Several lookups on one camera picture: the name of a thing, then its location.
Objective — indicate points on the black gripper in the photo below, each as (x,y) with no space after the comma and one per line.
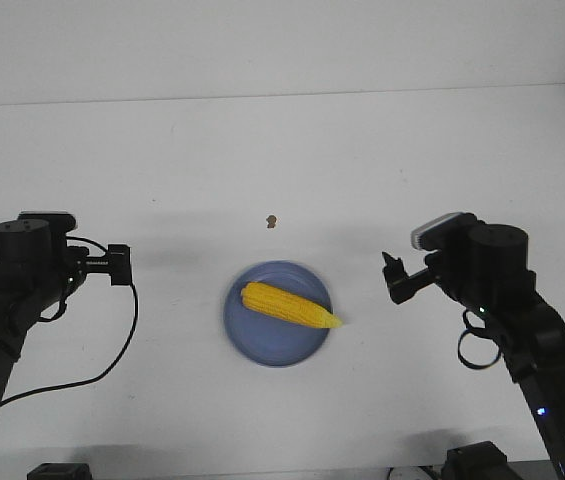
(445,268)
(82,256)

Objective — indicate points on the yellow corn cob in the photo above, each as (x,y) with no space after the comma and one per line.
(283,305)

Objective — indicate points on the blue round plate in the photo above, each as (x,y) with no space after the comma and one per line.
(265,340)

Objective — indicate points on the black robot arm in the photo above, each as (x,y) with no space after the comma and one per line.
(42,265)
(483,267)

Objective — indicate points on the small brown table stain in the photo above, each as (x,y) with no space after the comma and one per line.
(271,221)

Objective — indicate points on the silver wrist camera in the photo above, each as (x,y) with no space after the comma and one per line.
(58,220)
(432,235)

